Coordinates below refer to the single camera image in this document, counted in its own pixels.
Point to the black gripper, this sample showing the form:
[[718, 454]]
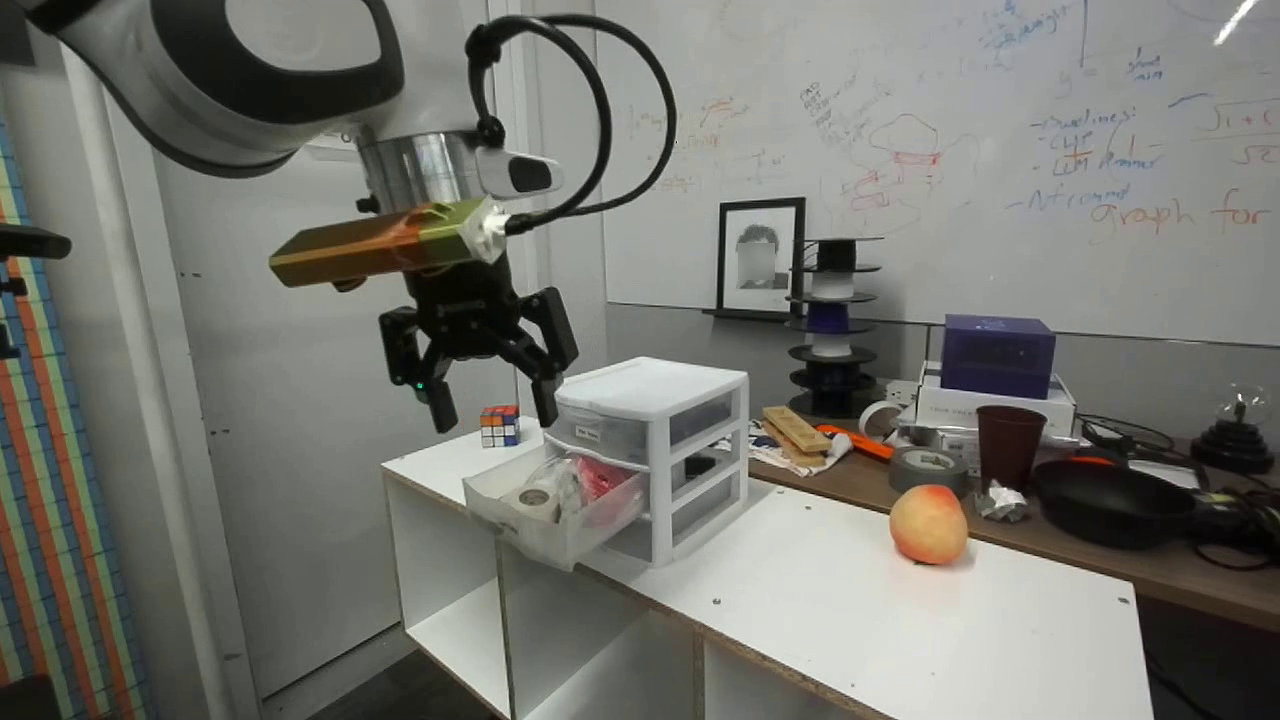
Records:
[[474, 315]]

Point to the clear top drawer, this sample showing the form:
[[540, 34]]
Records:
[[553, 507]]

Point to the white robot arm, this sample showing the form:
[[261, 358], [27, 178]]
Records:
[[445, 193]]

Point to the red items in drawer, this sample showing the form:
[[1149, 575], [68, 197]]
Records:
[[607, 493]]

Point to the white three-drawer organizer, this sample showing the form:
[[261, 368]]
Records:
[[682, 429]]

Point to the colourful puzzle cube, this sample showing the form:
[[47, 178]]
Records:
[[501, 425]]

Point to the framed portrait picture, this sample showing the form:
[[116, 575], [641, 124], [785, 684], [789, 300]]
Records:
[[758, 256]]

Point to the wooden block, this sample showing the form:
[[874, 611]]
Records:
[[799, 429]]

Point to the black filament spool stack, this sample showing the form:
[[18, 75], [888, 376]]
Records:
[[828, 362]]

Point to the white cubby shelf unit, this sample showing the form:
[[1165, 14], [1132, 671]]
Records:
[[793, 611]]

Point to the white flat box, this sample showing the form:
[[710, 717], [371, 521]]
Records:
[[955, 411]]

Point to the peach fruit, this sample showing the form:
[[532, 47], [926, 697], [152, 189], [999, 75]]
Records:
[[929, 524]]

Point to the dark blue box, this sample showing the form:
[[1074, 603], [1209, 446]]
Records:
[[999, 353]]

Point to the dark red cup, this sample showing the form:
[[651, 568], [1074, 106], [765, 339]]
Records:
[[1009, 441]]

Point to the black frying pan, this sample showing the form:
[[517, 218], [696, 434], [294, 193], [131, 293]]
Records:
[[1132, 510]]

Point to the wooden side desk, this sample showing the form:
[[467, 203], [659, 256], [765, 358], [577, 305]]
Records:
[[1168, 575]]

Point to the black round lamp base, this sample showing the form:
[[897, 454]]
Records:
[[1232, 441]]

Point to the gold wrist camera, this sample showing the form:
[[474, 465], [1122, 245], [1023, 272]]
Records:
[[424, 237]]

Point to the grey duct tape roll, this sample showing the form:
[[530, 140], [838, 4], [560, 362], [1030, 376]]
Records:
[[926, 465]]

